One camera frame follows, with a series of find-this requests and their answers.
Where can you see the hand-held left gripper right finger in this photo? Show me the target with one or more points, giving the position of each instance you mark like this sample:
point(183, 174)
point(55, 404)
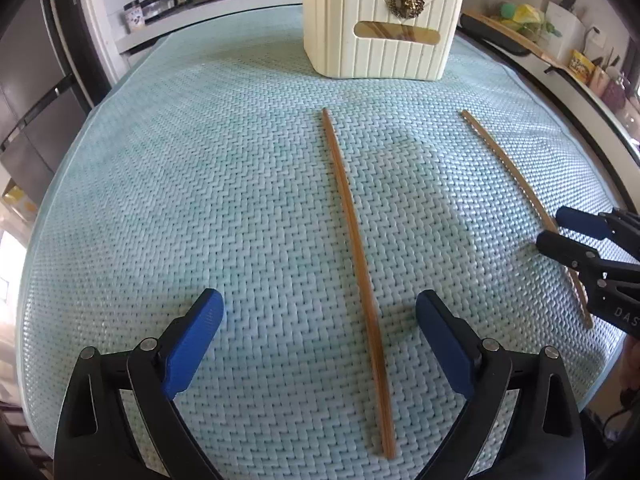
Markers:
point(445, 340)

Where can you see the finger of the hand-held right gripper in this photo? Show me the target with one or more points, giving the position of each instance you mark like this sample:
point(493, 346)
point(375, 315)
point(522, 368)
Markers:
point(582, 221)
point(565, 247)

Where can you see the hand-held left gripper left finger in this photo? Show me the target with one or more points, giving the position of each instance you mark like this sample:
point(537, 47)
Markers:
point(195, 340)

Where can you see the wooden chopstick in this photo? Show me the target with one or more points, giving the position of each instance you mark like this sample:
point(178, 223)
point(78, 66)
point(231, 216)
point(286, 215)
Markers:
point(371, 305)
point(515, 173)

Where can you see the cream ribbed utensil holder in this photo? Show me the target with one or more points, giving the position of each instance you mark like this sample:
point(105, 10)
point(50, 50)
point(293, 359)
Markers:
point(340, 20)

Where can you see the pink cup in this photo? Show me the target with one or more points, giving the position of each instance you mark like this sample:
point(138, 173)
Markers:
point(613, 91)

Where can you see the yellow instant noodle cup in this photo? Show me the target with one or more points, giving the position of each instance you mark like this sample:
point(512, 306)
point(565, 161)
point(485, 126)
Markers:
point(582, 66)

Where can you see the light blue woven mat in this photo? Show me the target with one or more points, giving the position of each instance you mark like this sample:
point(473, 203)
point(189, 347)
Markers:
point(200, 185)

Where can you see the wooden cutting board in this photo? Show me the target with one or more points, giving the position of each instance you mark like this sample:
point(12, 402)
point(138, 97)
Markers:
point(542, 50)

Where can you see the black curved tray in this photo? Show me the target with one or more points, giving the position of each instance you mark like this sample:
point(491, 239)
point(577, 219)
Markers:
point(495, 35)

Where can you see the yellow plastic bag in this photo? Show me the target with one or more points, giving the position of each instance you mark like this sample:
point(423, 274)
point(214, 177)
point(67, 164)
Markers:
point(525, 15)

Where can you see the stainless steel refrigerator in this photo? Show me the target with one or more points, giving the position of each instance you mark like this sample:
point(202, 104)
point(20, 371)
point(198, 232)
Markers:
point(40, 85)

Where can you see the clear spice jar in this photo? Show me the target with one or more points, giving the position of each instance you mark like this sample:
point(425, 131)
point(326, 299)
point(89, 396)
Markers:
point(134, 17)

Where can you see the wall socket with plug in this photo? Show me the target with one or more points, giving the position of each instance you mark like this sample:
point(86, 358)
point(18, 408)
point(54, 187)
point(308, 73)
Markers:
point(595, 37)

